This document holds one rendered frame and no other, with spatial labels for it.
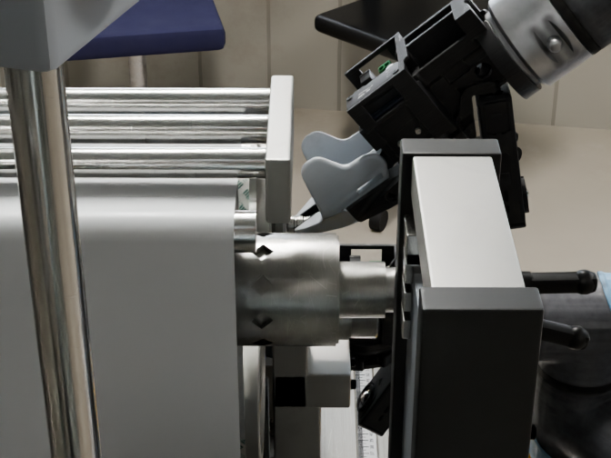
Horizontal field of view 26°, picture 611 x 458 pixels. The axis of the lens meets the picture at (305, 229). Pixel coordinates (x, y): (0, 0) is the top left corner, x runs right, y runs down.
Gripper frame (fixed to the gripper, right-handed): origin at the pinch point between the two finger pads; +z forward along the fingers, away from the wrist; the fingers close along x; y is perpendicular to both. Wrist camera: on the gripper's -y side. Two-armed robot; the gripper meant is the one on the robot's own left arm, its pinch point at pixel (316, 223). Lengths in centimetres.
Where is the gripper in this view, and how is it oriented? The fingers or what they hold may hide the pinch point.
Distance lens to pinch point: 102.2
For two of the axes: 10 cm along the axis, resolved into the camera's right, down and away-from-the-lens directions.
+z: -7.7, 5.6, 3.2
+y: -6.4, -6.7, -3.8
